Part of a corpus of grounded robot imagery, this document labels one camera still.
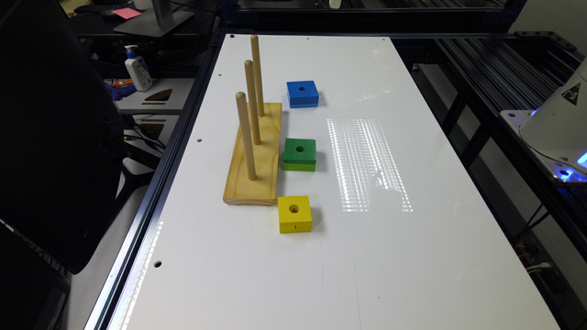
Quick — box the blue wooden block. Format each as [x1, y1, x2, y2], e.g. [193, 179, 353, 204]
[286, 81, 319, 108]

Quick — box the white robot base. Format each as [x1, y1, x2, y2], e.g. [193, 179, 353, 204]
[500, 62, 586, 184]

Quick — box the green wooden block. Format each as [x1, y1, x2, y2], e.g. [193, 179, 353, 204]
[283, 138, 316, 171]

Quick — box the yellow wooden block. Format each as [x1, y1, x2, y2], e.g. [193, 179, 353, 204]
[278, 195, 313, 234]

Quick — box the far wooden peg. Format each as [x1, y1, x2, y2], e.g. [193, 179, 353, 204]
[250, 34, 265, 117]

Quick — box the wooden peg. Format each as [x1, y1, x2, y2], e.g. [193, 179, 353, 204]
[250, 34, 265, 117]
[236, 92, 257, 181]
[244, 60, 260, 145]

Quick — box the middle wooden peg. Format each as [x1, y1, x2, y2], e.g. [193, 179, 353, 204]
[244, 60, 260, 145]

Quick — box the near wooden peg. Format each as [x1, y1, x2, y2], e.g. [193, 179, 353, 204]
[236, 92, 257, 181]

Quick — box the silver monitor stand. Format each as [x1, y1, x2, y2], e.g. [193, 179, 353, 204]
[113, 0, 194, 38]

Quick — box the wooden peg base board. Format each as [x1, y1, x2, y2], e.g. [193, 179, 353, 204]
[223, 103, 282, 206]

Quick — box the white lotion pump bottle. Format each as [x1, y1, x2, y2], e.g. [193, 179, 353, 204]
[125, 45, 153, 92]

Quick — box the pink sticky note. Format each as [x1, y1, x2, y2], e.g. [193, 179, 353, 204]
[113, 7, 142, 19]

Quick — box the blue glue gun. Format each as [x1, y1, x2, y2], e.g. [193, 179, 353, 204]
[105, 83, 137, 101]

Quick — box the black office chair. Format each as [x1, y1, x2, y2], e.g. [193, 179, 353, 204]
[0, 0, 157, 276]

